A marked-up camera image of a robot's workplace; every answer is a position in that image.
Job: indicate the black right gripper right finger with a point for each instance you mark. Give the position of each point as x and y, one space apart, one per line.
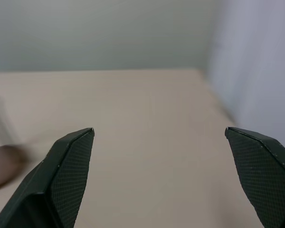
268 171

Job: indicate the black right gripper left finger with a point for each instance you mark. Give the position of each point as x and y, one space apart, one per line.
50 180

